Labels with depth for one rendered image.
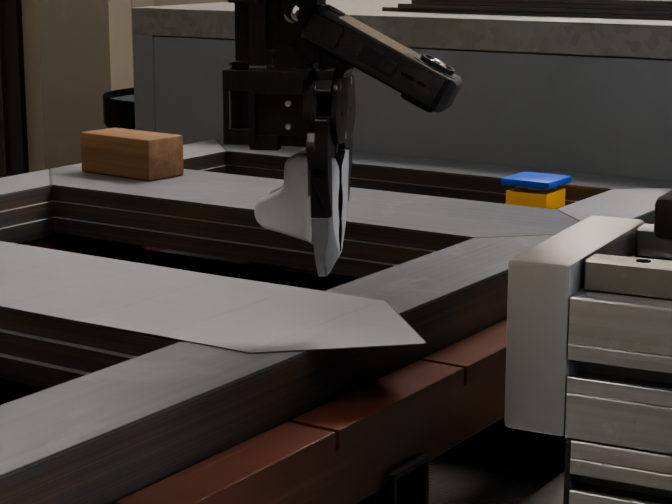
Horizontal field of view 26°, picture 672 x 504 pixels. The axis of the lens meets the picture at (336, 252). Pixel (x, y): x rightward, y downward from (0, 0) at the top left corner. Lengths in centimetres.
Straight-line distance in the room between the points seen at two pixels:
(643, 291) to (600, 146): 112
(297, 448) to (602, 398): 28
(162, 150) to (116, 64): 337
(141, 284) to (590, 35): 80
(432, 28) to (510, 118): 16
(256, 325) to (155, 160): 69
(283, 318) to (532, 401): 39
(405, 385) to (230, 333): 14
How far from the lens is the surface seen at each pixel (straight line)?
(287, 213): 103
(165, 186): 171
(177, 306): 115
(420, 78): 100
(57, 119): 525
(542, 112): 187
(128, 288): 121
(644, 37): 181
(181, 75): 219
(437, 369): 113
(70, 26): 518
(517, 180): 164
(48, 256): 135
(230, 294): 118
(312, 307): 114
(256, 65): 103
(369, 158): 192
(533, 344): 74
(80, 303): 117
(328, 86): 100
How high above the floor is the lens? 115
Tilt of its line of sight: 12 degrees down
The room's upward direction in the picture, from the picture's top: straight up
